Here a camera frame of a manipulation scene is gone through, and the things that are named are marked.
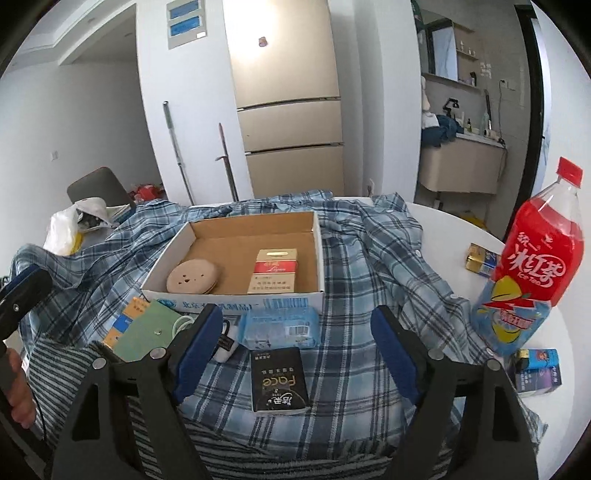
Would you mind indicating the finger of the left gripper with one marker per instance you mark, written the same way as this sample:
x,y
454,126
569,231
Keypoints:
x,y
20,296

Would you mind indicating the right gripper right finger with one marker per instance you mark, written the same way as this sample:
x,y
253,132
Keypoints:
x,y
494,441

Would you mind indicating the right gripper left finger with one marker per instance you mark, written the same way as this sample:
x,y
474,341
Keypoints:
x,y
117,399

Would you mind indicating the orange blue small box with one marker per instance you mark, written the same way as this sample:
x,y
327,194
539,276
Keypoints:
x,y
132,311

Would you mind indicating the green felt pouch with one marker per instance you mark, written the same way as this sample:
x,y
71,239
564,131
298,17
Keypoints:
x,y
152,329

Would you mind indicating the round beige case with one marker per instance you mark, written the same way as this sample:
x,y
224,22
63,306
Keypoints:
x,y
195,276

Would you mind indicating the black Face tissue pack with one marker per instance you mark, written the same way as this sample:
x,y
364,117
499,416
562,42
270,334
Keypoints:
x,y
278,382

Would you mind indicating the blue tissue pack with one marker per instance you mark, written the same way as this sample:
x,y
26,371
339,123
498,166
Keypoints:
x,y
268,329

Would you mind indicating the red gold cigarette pack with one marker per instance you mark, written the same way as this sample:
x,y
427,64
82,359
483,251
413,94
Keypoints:
x,y
274,272

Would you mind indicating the person's left hand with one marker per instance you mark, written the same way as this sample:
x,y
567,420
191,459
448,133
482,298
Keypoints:
x,y
20,398

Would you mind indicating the white plastic bag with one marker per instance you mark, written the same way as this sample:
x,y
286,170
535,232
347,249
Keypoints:
x,y
67,228

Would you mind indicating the blue purple small box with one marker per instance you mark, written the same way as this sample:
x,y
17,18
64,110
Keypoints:
x,y
536,371

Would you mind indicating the grey chair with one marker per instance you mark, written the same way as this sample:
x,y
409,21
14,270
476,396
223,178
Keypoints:
x,y
101,183

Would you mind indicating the red bag on floor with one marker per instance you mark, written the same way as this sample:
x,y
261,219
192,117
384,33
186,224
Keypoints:
x,y
146,193

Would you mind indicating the gold blue small box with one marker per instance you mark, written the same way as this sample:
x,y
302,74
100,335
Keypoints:
x,y
481,261

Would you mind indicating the red iced tea bottle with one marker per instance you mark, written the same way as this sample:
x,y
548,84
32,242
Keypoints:
x,y
542,254

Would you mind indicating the blue plaid shirt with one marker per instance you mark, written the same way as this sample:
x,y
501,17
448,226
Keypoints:
x,y
373,256

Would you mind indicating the cardboard box tray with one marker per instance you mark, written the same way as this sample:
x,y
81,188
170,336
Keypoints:
x,y
232,244

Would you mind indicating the blue clothes on vanity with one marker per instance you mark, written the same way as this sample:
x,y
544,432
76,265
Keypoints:
x,y
439,129

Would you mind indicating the gold three-door refrigerator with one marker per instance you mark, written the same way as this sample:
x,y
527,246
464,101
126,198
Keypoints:
x,y
287,95

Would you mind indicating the bathroom mirror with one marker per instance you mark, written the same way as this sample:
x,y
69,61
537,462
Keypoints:
x,y
441,46

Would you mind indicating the grey mop handle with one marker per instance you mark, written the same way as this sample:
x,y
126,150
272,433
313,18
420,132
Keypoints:
x,y
177,153

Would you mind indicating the dark broom handle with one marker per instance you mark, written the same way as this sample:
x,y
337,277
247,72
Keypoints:
x,y
224,158

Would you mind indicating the grey wall panel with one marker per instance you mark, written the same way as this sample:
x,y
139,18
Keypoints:
x,y
186,22

